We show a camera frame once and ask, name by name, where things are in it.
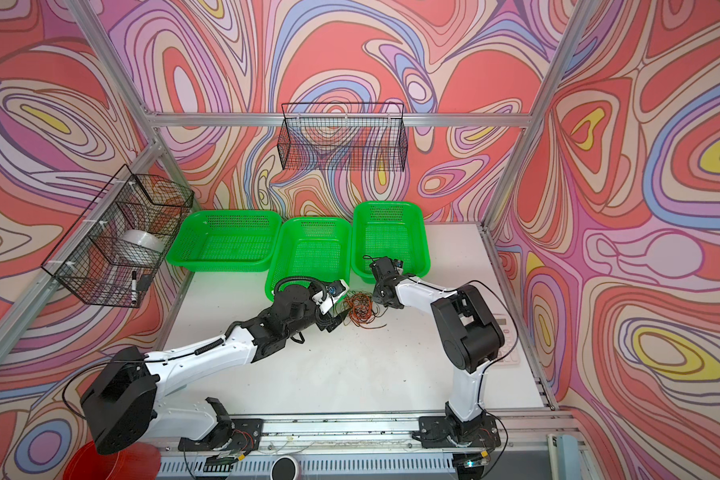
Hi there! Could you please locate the left green plastic basket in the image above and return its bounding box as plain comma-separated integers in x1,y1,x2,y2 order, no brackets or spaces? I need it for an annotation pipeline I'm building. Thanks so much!
166,210,282,273

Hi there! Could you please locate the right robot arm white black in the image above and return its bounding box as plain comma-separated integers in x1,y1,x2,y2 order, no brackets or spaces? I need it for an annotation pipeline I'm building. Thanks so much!
370,257,505,452

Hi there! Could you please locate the black wire basket back wall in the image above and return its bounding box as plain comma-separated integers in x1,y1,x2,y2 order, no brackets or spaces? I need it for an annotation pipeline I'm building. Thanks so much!
277,101,408,173

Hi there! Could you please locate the middle green plastic basket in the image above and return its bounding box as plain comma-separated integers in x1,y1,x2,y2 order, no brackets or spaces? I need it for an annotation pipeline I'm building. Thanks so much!
265,217,352,300

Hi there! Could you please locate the black wire basket left wall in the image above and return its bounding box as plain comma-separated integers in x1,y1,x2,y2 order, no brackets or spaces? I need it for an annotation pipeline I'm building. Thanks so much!
41,166,195,308

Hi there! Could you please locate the right green plastic basket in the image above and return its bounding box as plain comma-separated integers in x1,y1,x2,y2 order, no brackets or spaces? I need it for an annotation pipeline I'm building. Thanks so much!
351,201,431,284

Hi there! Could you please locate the white pink calculator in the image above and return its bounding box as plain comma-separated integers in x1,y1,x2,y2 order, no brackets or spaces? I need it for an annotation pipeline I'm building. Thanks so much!
496,314,521,366

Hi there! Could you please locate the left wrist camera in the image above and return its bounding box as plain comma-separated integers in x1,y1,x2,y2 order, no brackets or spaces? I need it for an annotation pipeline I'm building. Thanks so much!
320,279,348,314

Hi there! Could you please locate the green plastic basket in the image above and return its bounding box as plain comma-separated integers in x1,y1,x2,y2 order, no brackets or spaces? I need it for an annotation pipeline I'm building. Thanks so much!
351,201,431,284
166,210,282,273
265,217,352,300

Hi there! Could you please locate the orange cable bundle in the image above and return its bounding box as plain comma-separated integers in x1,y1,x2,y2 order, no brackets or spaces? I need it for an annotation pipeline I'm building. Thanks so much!
341,290,388,330

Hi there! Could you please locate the aluminium rail front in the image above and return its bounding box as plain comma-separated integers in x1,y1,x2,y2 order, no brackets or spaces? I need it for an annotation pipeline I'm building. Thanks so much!
101,410,583,454

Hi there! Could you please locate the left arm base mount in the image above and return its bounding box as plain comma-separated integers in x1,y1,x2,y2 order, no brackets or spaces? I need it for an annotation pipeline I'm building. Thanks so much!
178,418,264,453

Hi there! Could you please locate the black round speaker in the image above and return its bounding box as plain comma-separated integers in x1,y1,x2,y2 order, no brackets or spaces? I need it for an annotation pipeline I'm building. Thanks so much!
270,455,302,480

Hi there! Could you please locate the red bucket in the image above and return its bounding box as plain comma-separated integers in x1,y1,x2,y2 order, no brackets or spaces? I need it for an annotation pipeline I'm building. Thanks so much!
62,442,161,480

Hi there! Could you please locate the white tape roll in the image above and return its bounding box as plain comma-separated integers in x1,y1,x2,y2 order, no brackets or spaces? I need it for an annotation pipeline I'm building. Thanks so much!
119,229,165,252

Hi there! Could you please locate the black wire basket wall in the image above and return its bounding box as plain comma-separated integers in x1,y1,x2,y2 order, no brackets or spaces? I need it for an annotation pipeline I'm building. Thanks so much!
277,101,408,173
41,166,195,308

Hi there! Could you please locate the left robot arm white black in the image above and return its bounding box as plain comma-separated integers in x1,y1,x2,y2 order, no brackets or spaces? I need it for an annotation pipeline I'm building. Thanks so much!
81,276,348,455

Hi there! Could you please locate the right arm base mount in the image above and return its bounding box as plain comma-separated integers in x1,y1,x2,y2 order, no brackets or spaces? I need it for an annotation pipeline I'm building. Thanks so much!
411,412,502,452

